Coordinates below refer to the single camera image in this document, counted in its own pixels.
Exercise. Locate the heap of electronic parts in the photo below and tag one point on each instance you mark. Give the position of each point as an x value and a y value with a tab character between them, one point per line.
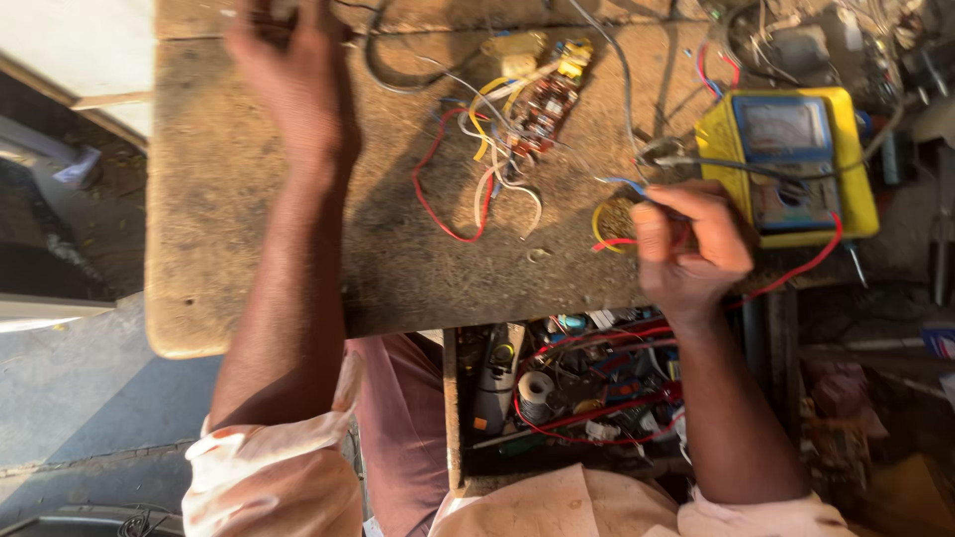
835	41

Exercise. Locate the red multimeter probe lead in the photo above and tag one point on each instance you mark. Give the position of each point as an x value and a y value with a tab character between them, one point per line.
809	265

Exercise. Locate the open drawer of tools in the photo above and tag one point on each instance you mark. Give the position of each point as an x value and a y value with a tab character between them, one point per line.
574	388

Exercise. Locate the wooden workbench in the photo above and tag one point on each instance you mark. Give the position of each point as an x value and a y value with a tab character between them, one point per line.
298	224

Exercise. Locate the grey solder spool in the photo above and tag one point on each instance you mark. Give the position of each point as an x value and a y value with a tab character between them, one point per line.
535	394

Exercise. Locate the person's left hand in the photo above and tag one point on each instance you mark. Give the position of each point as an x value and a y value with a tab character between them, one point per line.
298	82

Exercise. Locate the person's mauve trousers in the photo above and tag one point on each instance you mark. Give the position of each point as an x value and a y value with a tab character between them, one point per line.
407	432

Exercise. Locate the round yellow-rimmed flux tin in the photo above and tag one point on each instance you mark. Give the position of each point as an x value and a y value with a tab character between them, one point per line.
613	220

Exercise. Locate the brown circuit board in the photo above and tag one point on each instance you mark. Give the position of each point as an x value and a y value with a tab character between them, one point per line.
548	101

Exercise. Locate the cream plastic component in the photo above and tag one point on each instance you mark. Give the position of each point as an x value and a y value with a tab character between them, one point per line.
513	51

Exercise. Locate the crumpled white paper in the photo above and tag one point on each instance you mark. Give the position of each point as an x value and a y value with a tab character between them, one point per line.
78	165

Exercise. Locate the person's right hand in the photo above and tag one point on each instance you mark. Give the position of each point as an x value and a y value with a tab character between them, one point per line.
697	257

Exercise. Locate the person's pale pink shirt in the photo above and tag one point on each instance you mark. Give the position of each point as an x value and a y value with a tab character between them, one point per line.
283	477

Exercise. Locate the black multimeter probe lead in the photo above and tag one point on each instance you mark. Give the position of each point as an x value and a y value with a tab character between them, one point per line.
735	167

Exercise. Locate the yellow analog multimeter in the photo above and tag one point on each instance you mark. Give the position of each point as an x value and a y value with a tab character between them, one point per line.
791	164

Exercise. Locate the person's left fingers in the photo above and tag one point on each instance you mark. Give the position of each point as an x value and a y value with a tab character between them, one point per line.
257	19

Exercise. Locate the white panel board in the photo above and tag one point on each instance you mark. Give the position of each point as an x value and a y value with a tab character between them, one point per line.
82	60

